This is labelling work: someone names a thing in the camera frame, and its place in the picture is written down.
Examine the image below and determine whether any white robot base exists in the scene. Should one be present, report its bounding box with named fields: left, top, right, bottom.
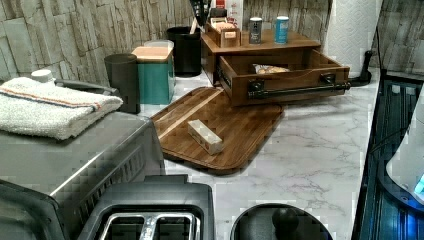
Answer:
left=380, top=84, right=423, bottom=214

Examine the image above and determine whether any snack bag in drawer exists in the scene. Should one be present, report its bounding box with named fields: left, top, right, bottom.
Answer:
left=253, top=64, right=289, bottom=74

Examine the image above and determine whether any wooden drawer cabinet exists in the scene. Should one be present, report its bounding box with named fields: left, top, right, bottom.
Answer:
left=201, top=30, right=321, bottom=85

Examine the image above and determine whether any wooden cutting board tray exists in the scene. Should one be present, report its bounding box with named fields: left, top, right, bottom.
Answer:
left=152, top=87, right=283, bottom=174

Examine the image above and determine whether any small white wooden block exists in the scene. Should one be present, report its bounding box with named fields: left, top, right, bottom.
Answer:
left=188, top=119, right=223, bottom=155

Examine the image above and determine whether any black utensil holder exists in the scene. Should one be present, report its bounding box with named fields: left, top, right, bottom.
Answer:
left=167, top=26, right=201, bottom=77

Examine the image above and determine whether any teal canister with wooden lid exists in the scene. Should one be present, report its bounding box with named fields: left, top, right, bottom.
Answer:
left=133, top=46, right=175, bottom=105

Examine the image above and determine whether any small wooden caddy box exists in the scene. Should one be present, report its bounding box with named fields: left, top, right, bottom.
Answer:
left=205, top=17, right=241, bottom=48

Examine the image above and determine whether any clear plastic container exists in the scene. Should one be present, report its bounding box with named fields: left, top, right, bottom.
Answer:
left=143, top=40, right=174, bottom=49

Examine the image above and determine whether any black slot toaster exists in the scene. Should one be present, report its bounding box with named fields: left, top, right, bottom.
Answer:
left=78, top=175, right=215, bottom=240

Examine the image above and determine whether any dark grey cylindrical canister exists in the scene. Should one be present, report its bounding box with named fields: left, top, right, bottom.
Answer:
left=104, top=53, right=140, bottom=114

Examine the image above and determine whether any grey spice tin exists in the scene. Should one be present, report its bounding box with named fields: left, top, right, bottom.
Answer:
left=249, top=17, right=262, bottom=45

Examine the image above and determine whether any red and white box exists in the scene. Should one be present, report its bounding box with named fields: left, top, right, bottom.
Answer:
left=214, top=0, right=243, bottom=29

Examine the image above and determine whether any blue spice tin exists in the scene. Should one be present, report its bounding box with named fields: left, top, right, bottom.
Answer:
left=274, top=16, right=289, bottom=44

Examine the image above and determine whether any round black appliance lid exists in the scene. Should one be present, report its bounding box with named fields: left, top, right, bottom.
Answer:
left=230, top=203, right=333, bottom=240

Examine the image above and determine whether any black paper towel holder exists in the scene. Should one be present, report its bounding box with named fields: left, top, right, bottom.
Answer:
left=349, top=50, right=373, bottom=87

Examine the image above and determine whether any white paper towel roll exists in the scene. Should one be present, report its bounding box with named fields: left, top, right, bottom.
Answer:
left=323, top=0, right=383, bottom=78

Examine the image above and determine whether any white bottle cap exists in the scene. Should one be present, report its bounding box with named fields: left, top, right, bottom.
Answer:
left=31, top=69, right=54, bottom=83

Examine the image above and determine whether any stainless steel toaster oven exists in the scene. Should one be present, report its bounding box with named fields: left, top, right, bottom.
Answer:
left=0, top=112, right=163, bottom=239

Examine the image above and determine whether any folded white towel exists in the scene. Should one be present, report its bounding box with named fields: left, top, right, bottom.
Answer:
left=0, top=77, right=123, bottom=140

